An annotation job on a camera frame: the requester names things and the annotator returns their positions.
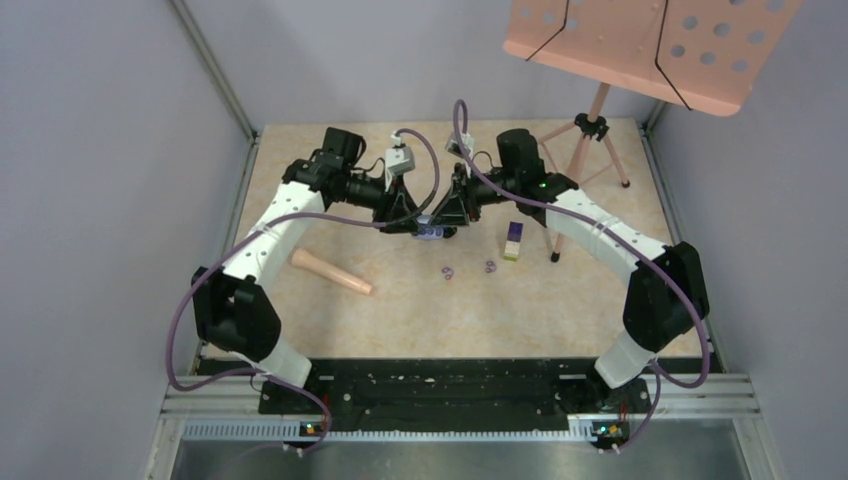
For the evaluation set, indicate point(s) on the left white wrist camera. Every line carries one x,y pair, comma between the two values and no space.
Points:
399,158

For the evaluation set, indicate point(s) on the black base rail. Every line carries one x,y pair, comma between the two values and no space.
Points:
455,395

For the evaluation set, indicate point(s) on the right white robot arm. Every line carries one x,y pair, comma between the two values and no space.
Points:
666,293

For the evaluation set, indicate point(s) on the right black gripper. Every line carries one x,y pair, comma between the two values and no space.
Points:
461,207

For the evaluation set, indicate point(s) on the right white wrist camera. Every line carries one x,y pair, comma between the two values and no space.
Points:
461,145

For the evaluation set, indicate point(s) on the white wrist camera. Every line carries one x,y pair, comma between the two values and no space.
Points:
399,158
461,145

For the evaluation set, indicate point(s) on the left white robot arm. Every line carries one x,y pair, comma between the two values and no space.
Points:
232,310

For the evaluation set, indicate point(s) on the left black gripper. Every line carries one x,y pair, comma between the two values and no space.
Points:
397,210

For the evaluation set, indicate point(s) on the pink music stand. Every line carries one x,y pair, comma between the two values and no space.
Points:
702,55

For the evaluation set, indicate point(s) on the pink tapered wooden leg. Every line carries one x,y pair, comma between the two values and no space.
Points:
304,260

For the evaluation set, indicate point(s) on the purple and cream block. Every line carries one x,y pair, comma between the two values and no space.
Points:
513,241

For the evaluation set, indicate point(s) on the grey earbud charging case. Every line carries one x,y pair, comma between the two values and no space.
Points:
427,229

